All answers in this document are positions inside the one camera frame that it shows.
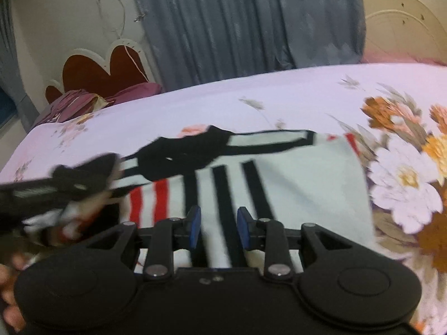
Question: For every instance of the pink floral bedsheet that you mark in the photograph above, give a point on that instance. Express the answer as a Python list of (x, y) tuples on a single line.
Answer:
[(216, 97)]

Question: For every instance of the black white red striped shirt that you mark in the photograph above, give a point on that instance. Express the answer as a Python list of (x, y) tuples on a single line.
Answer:
[(307, 188)]

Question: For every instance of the folded purple blanket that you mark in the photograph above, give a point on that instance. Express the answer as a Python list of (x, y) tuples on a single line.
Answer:
[(70, 106)]

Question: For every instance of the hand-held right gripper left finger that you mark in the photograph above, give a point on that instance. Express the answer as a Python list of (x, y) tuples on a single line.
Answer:
[(194, 225)]

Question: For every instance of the wide blue-grey curtain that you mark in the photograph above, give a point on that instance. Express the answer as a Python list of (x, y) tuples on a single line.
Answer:
[(237, 21)]

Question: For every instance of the purple pillow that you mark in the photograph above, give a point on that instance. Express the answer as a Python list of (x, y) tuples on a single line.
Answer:
[(139, 90)]

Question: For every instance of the plain pink bedsheet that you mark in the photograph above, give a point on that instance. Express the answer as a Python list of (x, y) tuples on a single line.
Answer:
[(391, 57)]

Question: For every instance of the cream round headboard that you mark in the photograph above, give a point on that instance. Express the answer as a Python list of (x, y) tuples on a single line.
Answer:
[(401, 24)]

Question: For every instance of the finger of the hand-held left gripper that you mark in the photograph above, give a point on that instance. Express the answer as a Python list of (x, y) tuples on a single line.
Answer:
[(87, 172)]

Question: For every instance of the metal curtain clip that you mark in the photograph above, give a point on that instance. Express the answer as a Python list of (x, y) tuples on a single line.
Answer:
[(140, 18)]

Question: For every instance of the person's left hand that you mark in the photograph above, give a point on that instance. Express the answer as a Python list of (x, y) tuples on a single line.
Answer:
[(10, 314)]

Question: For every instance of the narrow blue-grey curtain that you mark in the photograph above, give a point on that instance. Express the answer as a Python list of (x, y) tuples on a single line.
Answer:
[(10, 59)]

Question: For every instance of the window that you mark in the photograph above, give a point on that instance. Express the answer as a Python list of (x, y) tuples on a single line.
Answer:
[(6, 108)]

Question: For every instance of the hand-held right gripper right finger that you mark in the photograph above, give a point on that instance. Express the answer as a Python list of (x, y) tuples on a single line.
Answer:
[(243, 228)]

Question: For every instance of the red heart-shaped headboard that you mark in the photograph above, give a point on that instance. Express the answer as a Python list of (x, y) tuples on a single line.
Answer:
[(90, 73)]

